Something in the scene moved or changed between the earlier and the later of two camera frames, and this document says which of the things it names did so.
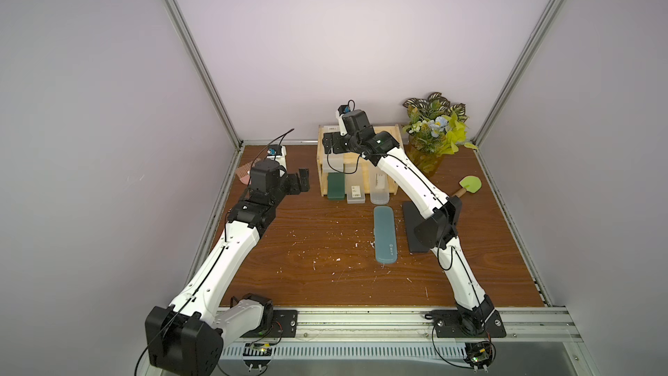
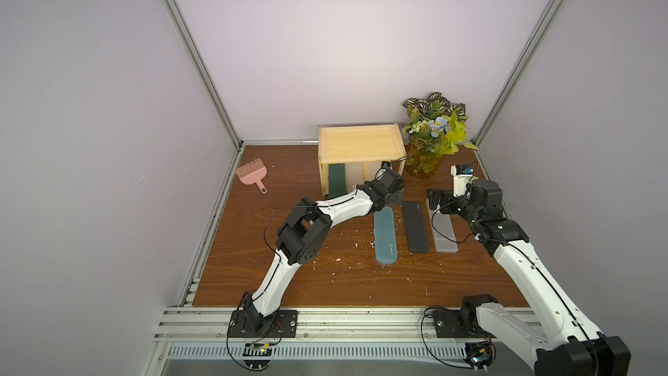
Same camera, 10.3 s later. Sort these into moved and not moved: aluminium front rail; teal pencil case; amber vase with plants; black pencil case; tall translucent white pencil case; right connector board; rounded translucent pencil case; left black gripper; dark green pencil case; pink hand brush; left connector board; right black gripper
Moved: rounded translucent pencil case; right black gripper; left black gripper; tall translucent white pencil case
Not moved: right connector board; left connector board; teal pencil case; amber vase with plants; dark green pencil case; pink hand brush; black pencil case; aluminium front rail
